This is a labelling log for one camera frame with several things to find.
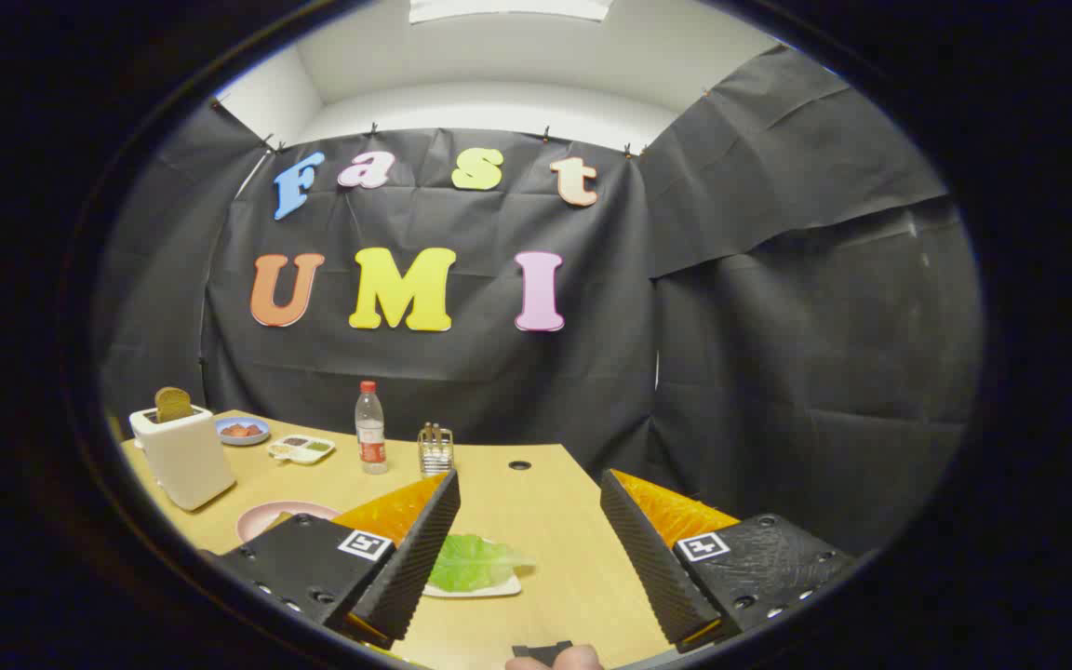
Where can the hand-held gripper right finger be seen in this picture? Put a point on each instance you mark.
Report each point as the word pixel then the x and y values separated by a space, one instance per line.
pixel 657 568

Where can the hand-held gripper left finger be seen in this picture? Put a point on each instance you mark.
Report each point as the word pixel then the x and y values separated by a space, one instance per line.
pixel 415 558

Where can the green lettuce leaf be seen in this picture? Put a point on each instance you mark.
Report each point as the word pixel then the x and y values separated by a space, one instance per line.
pixel 471 563

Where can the brown toast slice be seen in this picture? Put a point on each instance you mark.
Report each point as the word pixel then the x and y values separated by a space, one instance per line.
pixel 173 405

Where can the white square plate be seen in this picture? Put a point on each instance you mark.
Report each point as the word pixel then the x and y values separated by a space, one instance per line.
pixel 491 589

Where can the clear plastic bottle red cap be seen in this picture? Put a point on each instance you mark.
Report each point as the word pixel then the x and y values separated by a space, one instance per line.
pixel 370 437

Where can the pink round plate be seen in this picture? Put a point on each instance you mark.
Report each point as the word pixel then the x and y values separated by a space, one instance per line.
pixel 266 521

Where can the white divided condiment tray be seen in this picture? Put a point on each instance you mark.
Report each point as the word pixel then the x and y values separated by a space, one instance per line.
pixel 301 449

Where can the black backdrop cloth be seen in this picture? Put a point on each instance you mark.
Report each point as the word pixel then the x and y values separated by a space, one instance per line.
pixel 499 372

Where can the blue plate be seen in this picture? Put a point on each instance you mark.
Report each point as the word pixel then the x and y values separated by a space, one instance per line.
pixel 243 440

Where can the red tomato slices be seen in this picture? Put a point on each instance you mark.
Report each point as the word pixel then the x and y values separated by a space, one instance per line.
pixel 240 430

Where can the white toaster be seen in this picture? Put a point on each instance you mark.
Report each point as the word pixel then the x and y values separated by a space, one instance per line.
pixel 187 461

